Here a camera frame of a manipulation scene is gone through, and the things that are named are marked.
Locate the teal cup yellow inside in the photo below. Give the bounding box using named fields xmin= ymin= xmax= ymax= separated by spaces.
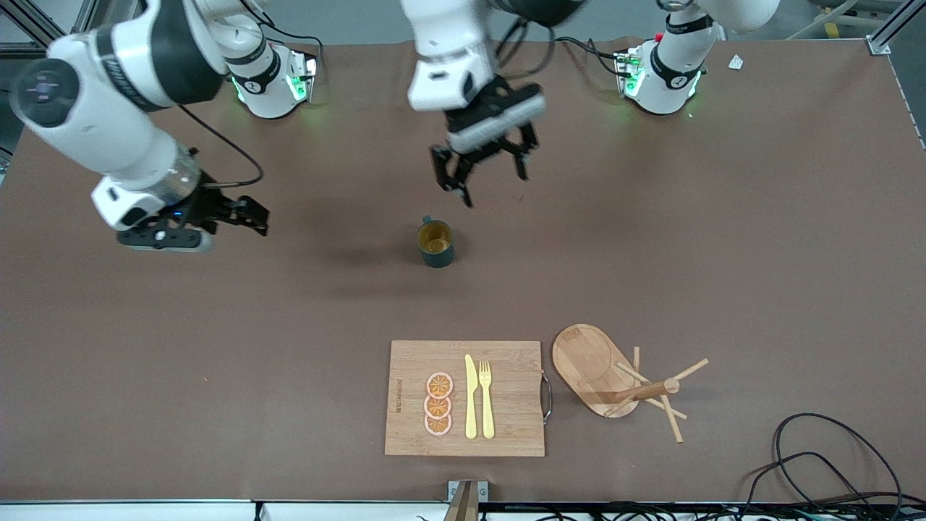
xmin=416 ymin=215 xmax=456 ymax=269

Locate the table cover mat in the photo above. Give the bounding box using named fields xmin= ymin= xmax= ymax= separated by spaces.
xmin=0 ymin=36 xmax=926 ymax=504

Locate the wooden cutting board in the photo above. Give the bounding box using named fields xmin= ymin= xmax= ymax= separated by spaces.
xmin=384 ymin=340 xmax=553 ymax=457

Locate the wooden mug tree stand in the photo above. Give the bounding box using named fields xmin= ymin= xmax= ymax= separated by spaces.
xmin=552 ymin=323 xmax=710 ymax=444

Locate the yellow plastic knife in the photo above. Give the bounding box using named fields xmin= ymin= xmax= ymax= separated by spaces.
xmin=464 ymin=354 xmax=479 ymax=440

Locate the yellow plastic fork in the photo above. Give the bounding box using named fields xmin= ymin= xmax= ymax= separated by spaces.
xmin=478 ymin=360 xmax=496 ymax=440

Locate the beige pipe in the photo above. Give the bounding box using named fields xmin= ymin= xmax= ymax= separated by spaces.
xmin=785 ymin=0 xmax=869 ymax=41

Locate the black arm base cable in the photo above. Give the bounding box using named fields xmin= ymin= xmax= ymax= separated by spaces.
xmin=239 ymin=0 xmax=324 ymax=77
xmin=554 ymin=35 xmax=624 ymax=77

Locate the aluminium frame profile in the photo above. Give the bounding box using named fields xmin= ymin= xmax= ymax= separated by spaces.
xmin=0 ymin=0 xmax=99 ymax=64
xmin=865 ymin=0 xmax=926 ymax=56

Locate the white table edge rail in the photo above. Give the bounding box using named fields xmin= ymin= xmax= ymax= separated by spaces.
xmin=0 ymin=499 xmax=451 ymax=521

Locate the metal mount bracket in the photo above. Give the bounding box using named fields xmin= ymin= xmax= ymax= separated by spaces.
xmin=443 ymin=480 xmax=490 ymax=521

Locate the black cable bundle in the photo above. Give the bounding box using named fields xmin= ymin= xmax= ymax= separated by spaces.
xmin=477 ymin=502 xmax=926 ymax=521

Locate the black looped cable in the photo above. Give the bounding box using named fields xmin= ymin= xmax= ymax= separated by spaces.
xmin=744 ymin=451 xmax=872 ymax=521
xmin=773 ymin=412 xmax=905 ymax=518

